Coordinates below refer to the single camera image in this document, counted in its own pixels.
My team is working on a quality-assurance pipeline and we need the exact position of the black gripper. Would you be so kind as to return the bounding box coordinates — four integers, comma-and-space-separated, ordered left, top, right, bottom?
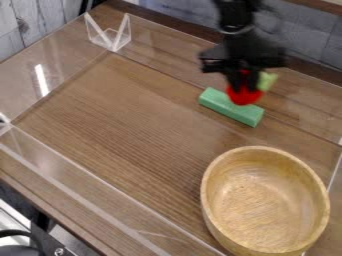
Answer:
197, 31, 285, 93

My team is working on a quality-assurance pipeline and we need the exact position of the red plush fruit green leaf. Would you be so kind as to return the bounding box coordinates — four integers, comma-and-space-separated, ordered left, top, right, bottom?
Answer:
225, 69, 277, 106

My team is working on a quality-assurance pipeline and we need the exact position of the wooden bowl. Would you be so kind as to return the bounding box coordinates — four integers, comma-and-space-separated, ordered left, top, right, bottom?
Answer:
200, 146, 330, 256

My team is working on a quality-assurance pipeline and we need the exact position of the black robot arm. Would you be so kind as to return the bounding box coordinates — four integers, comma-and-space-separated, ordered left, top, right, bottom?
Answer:
199, 0, 285, 93

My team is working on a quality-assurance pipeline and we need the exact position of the green foam block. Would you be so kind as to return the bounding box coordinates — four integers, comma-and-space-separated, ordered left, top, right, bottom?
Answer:
197, 87, 264, 127

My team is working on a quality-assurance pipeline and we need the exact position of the black metal stand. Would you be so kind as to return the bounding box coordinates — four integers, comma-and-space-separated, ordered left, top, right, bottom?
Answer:
29, 220, 70, 256

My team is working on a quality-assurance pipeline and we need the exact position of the clear acrylic corner bracket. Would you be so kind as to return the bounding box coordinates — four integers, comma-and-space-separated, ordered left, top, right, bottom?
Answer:
84, 13, 130, 52

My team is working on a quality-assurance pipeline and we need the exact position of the clear acrylic tray wall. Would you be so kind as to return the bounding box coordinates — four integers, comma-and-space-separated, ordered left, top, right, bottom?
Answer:
0, 125, 224, 256

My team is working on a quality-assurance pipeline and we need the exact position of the black cable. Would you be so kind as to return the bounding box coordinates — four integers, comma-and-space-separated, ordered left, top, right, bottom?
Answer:
0, 229, 44, 248

